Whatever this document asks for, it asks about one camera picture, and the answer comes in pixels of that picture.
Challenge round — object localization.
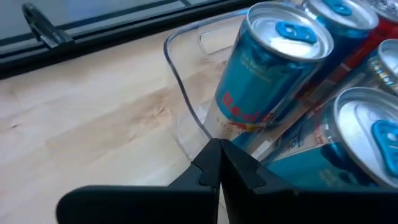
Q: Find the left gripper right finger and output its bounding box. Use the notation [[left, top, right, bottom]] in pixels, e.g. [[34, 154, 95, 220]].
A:
[[220, 139, 398, 224]]

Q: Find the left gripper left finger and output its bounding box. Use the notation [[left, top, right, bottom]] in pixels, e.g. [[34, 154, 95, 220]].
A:
[[55, 138, 222, 224]]

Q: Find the blue silver energy drink can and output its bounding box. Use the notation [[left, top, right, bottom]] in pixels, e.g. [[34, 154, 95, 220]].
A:
[[203, 1, 335, 147], [264, 86, 398, 191], [298, 0, 379, 91], [332, 39, 398, 100]]

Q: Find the clear plastic bin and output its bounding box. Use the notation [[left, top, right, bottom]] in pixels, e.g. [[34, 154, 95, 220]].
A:
[[163, 6, 398, 190]]

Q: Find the red cola can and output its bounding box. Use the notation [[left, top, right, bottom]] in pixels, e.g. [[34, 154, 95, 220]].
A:
[[341, 0, 398, 71]]

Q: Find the small black clamp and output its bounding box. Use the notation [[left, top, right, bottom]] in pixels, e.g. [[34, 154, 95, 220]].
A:
[[21, 2, 74, 49]]

